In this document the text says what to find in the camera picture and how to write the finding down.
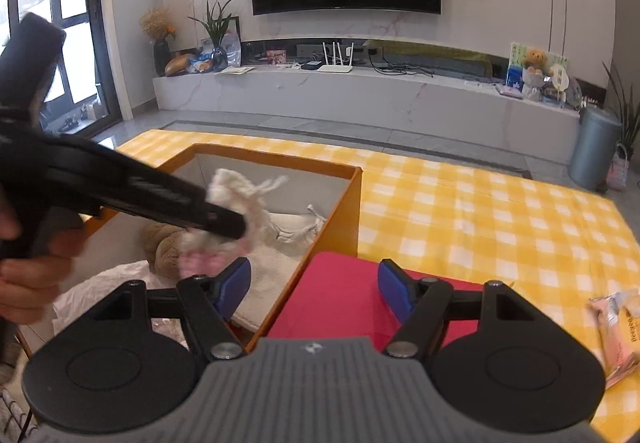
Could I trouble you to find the pink white knitted plush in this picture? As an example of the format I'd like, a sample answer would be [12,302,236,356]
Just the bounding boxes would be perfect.
[178,229,254,279]

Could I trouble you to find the white drawstring cloth bag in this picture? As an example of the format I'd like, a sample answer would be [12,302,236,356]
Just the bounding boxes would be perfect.
[207,168,326,245]

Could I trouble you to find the white mesh net bag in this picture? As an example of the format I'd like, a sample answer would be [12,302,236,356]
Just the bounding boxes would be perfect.
[52,260,189,349]

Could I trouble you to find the person's left hand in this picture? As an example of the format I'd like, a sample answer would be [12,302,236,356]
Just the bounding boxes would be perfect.
[1,209,87,325]

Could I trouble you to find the brown plush toy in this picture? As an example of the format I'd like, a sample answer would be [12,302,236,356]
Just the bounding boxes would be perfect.
[140,222,186,281]

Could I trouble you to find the yellow checkered tablecloth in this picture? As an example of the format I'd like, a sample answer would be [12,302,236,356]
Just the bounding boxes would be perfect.
[114,128,640,443]

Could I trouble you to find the orange open storage box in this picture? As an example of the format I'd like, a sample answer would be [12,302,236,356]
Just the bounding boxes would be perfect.
[16,142,364,359]

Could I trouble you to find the dried flowers in dark vase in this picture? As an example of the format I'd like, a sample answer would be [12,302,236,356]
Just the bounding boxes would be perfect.
[140,7,176,77]

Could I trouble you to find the green potted plant in vase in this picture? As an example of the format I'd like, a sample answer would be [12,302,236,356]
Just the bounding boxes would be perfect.
[189,0,242,73]

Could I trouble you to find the pink wet wipes packet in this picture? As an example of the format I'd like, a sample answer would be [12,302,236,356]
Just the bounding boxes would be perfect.
[588,288,639,389]

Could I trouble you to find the white marble tv bench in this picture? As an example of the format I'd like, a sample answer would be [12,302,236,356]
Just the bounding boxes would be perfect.
[153,66,579,164]

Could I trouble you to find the grey metal trash bin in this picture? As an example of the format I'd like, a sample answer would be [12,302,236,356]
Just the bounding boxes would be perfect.
[568,106,623,192]

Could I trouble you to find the woven pastel basket bag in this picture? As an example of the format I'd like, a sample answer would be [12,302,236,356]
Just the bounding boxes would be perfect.
[606,143,629,192]

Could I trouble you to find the white wifi router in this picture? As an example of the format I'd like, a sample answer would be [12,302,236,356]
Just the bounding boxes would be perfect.
[319,41,354,74]

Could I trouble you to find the teddy bear toy on bench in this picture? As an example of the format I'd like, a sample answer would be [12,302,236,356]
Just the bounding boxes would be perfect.
[521,48,548,75]

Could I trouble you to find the tall green floor plant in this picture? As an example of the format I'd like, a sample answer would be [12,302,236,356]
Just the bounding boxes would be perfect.
[603,63,639,159]

